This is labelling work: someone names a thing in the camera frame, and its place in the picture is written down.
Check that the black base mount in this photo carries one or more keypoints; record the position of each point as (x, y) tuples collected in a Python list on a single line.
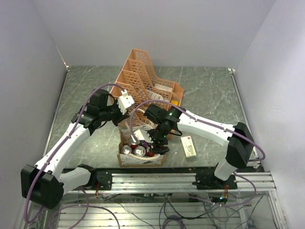
[(206, 180), (102, 180)]

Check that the peach plastic file organizer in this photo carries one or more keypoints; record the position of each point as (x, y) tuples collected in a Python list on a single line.
[(137, 75)]

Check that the red soda can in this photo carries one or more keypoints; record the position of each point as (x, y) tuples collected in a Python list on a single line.
[(133, 144), (150, 154)]

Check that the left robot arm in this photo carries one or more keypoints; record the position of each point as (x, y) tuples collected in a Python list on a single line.
[(45, 183)]

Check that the white papers in organizer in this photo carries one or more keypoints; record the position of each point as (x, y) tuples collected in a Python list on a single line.
[(162, 92)]

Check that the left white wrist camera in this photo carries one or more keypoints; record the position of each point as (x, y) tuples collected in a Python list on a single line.
[(125, 102)]

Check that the red soda can front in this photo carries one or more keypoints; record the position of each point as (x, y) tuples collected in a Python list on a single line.
[(150, 154)]

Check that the purple soda can front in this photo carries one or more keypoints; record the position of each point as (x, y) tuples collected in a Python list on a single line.
[(140, 151)]

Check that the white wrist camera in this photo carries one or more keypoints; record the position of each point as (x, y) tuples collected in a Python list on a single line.
[(125, 102), (140, 135)]

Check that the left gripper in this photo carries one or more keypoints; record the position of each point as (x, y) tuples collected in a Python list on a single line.
[(121, 116)]

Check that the aluminium mounting rail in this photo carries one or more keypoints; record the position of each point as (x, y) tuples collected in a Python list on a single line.
[(183, 182)]

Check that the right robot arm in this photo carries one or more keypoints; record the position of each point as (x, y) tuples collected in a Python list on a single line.
[(234, 137)]

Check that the brown canvas tote bag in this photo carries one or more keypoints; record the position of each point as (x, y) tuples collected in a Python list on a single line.
[(131, 160)]

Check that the purple Fanta can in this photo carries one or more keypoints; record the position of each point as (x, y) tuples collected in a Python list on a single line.
[(125, 150)]

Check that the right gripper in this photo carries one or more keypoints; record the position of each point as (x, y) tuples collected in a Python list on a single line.
[(156, 149)]

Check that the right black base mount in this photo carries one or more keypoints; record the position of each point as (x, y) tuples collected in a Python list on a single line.
[(206, 180)]

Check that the yellow sticky notes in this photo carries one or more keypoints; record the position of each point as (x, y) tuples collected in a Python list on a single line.
[(174, 102)]

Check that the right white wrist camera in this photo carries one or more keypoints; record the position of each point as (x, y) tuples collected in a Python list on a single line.
[(140, 135)]

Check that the white green cardboard box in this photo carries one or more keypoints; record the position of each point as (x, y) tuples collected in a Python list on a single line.
[(188, 146)]

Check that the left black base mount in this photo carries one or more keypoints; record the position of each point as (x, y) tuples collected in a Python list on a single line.
[(102, 180)]

